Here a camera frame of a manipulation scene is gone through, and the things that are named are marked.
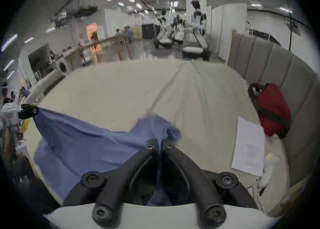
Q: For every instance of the white paper booklet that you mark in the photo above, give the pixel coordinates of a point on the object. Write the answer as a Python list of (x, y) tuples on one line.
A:
[(250, 145)]

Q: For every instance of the bed with beige sheet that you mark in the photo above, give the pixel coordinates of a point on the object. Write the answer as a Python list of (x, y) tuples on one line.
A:
[(125, 93)]

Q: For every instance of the white washing machine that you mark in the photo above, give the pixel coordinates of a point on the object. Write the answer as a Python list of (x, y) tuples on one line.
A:
[(62, 66)]

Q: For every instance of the person's left hand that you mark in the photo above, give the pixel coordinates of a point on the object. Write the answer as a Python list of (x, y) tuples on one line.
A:
[(8, 143)]

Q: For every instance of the group of people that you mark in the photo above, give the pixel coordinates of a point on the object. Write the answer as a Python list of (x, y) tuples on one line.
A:
[(126, 34)]

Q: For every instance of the grey padded headboard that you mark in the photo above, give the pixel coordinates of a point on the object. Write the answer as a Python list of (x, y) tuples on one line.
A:
[(287, 73)]

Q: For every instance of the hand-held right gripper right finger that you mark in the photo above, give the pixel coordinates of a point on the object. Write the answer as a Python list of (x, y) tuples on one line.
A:
[(197, 180)]

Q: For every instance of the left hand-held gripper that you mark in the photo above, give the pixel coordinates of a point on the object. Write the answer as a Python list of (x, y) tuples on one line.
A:
[(10, 116)]

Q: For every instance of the white humanoid robot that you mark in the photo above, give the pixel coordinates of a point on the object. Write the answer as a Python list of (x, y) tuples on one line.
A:
[(198, 15)]

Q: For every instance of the blue shirt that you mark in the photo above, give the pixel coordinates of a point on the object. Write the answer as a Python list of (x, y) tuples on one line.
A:
[(87, 143)]

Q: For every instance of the long wooden table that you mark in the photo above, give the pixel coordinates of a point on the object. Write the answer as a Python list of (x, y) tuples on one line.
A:
[(100, 44)]

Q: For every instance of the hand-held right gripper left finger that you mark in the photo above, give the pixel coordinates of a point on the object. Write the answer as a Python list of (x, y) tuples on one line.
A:
[(113, 184)]

